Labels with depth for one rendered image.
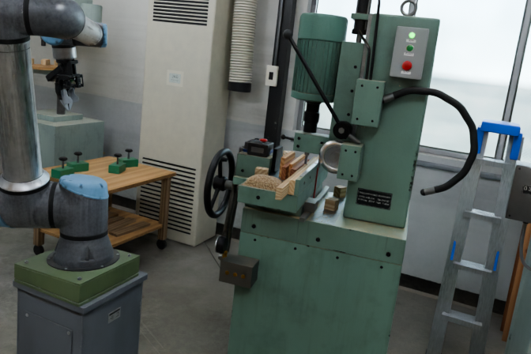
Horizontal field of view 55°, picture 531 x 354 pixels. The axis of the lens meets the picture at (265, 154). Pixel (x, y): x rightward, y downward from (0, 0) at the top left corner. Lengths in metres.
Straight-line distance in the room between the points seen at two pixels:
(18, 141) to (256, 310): 1.00
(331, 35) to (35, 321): 1.36
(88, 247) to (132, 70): 2.48
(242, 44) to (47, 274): 2.06
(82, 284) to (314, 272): 0.77
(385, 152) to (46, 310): 1.22
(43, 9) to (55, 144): 2.33
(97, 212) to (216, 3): 1.93
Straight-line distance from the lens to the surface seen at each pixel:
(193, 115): 3.38
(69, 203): 1.71
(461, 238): 2.54
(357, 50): 1.84
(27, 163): 1.68
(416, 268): 3.36
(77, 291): 1.67
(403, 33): 1.73
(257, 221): 1.84
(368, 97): 1.71
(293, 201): 1.71
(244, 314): 1.99
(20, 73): 1.57
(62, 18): 1.52
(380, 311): 1.87
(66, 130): 3.81
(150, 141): 3.61
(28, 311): 1.88
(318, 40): 1.85
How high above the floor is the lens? 1.36
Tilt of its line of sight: 11 degrees down
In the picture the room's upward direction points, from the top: 6 degrees clockwise
